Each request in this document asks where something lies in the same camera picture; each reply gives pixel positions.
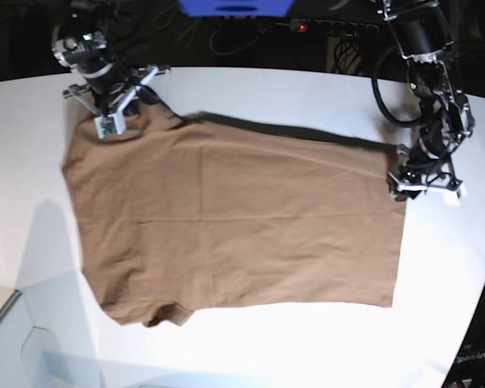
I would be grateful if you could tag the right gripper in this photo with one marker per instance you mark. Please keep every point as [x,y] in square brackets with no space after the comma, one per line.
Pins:
[114,90]

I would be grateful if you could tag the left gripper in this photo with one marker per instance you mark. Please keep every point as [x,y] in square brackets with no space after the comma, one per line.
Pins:
[407,181]

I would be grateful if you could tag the brown t-shirt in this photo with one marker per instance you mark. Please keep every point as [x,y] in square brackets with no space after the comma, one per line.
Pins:
[179,215]

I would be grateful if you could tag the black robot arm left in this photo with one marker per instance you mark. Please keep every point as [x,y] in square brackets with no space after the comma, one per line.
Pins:
[422,39]

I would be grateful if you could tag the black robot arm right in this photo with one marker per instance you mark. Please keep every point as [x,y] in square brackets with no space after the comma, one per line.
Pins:
[93,39]

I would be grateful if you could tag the blue plastic bin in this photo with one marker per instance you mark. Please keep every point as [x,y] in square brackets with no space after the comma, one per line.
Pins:
[209,8]

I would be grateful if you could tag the black power strip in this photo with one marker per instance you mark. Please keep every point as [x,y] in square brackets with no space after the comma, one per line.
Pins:
[333,28]

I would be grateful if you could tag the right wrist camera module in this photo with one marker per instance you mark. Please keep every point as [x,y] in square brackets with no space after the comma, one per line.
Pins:
[111,124]

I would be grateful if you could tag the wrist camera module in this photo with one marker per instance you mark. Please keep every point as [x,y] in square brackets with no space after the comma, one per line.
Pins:
[453,198]
[111,124]

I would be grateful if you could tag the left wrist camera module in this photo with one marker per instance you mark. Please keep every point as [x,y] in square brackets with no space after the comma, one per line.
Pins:
[453,198]

